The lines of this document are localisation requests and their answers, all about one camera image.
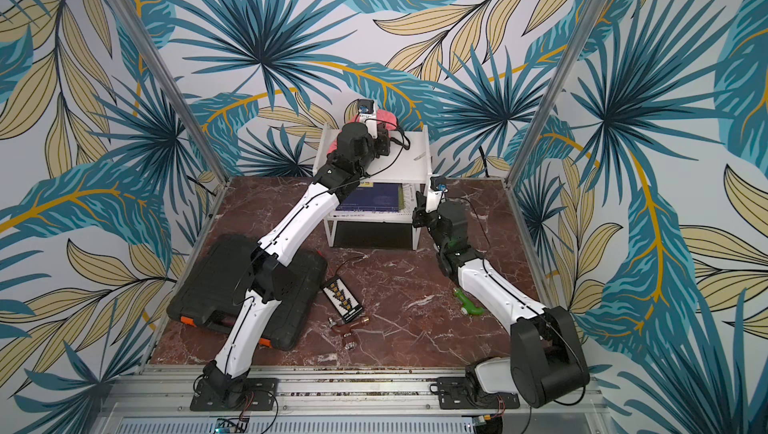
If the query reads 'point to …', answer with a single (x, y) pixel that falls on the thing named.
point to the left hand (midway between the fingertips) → (386, 125)
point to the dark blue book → (372, 197)
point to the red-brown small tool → (347, 332)
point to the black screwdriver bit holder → (341, 299)
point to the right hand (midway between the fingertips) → (421, 191)
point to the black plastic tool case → (215, 269)
